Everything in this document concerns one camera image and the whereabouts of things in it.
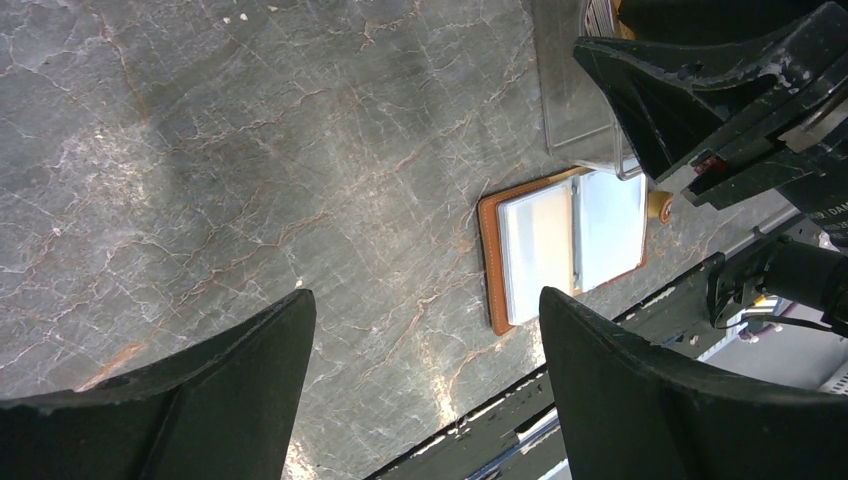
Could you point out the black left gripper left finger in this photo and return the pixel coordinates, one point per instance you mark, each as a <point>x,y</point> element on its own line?
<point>223,408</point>

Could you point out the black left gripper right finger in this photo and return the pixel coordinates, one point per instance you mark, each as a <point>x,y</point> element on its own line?
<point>717,424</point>

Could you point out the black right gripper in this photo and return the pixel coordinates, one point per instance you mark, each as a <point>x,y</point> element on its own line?
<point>768,112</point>

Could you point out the brown leather card holder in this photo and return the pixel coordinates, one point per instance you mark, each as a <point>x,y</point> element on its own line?
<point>574,231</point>

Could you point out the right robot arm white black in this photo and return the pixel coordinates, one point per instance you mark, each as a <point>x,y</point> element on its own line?
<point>799,272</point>

